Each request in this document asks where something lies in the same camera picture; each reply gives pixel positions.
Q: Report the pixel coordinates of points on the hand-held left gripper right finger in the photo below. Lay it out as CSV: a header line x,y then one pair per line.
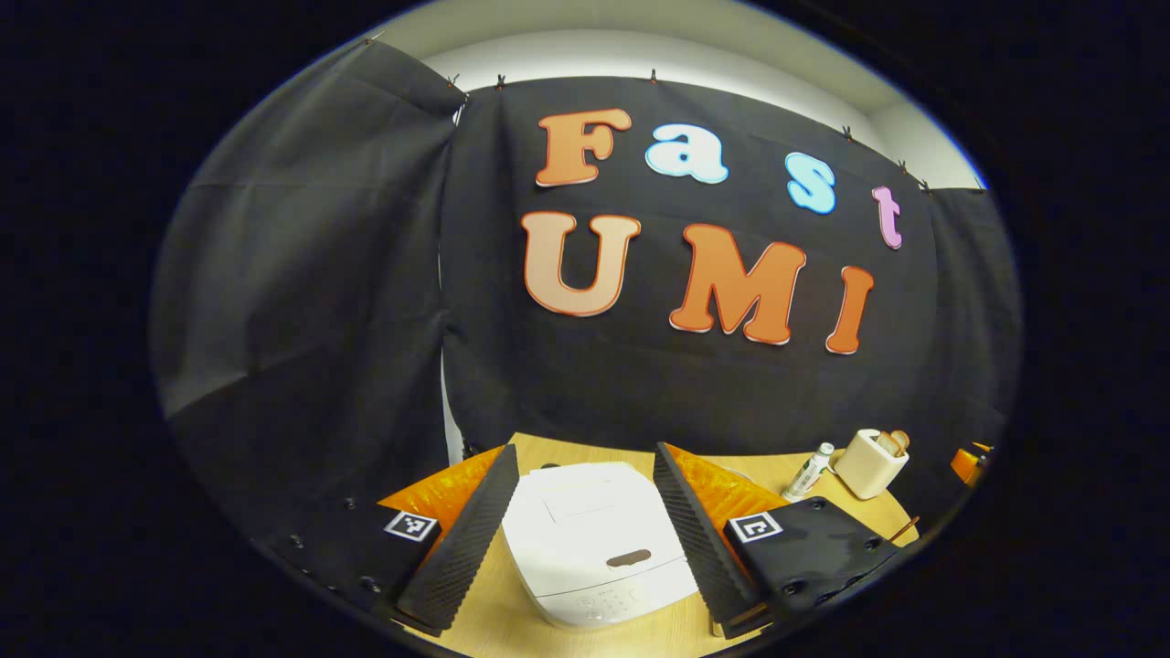
x,y
695,548

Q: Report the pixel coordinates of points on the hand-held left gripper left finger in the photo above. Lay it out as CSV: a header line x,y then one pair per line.
x,y
466,557

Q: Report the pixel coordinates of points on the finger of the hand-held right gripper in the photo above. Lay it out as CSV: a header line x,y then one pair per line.
x,y
967,463

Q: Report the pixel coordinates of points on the white rice cooker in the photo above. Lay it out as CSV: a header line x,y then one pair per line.
x,y
585,530

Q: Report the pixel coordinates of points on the toast bread slice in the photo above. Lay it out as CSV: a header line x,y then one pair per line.
x,y
901,440
887,444

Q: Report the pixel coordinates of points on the white toaster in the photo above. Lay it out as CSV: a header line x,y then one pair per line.
x,y
868,468

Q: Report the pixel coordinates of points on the white milk bottle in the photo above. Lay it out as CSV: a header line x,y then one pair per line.
x,y
809,471

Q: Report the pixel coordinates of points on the black backdrop cloth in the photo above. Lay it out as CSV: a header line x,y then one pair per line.
x,y
320,274

